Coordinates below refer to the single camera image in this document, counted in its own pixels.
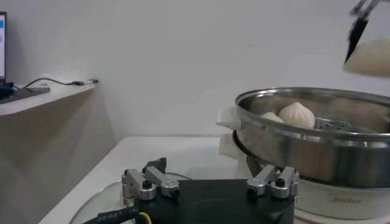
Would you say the small blue device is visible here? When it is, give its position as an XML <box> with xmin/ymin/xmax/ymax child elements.
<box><xmin>0</xmin><ymin>81</ymin><xmax>15</xmax><ymax>100</ymax></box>

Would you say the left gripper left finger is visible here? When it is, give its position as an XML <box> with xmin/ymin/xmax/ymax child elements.
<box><xmin>121</xmin><ymin>157</ymin><xmax>181</xmax><ymax>208</ymax></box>

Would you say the white steamed baozi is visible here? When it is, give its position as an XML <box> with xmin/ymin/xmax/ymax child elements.
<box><xmin>261</xmin><ymin>111</ymin><xmax>285</xmax><ymax>124</ymax></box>
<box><xmin>277</xmin><ymin>102</ymin><xmax>316</xmax><ymax>129</ymax></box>
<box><xmin>344</xmin><ymin>36</ymin><xmax>390</xmax><ymax>77</ymax></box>

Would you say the black cable with adapter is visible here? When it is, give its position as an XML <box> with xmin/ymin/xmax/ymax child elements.
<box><xmin>13</xmin><ymin>77</ymin><xmax>100</xmax><ymax>91</ymax></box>

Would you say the black flat phone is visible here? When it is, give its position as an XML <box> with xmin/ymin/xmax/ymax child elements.
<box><xmin>0</xmin><ymin>86</ymin><xmax>51</xmax><ymax>105</ymax></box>

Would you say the stainless steel steamer basket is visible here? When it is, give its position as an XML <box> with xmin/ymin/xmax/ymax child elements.
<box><xmin>234</xmin><ymin>86</ymin><xmax>390</xmax><ymax>189</ymax></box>

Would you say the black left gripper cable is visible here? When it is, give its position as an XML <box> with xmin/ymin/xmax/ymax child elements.
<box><xmin>82</xmin><ymin>206</ymin><xmax>141</xmax><ymax>224</ymax></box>

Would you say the steel steamer pot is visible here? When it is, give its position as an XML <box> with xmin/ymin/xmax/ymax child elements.
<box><xmin>215</xmin><ymin>106</ymin><xmax>390</xmax><ymax>222</ymax></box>

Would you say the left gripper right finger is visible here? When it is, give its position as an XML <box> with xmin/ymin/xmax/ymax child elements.
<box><xmin>246</xmin><ymin>156</ymin><xmax>300</xmax><ymax>200</ymax></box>

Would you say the laptop screen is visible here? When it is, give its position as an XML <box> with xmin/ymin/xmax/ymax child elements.
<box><xmin>0</xmin><ymin>11</ymin><xmax>7</xmax><ymax>85</ymax></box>

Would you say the white side table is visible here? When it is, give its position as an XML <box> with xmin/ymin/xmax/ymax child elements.
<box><xmin>0</xmin><ymin>81</ymin><xmax>98</xmax><ymax>117</ymax></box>

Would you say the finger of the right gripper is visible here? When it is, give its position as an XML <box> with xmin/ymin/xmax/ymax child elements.
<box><xmin>344</xmin><ymin>0</ymin><xmax>381</xmax><ymax>65</ymax></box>

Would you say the round glass pot lid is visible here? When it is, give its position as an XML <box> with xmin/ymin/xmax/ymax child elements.
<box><xmin>69</xmin><ymin>172</ymin><xmax>196</xmax><ymax>224</ymax></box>

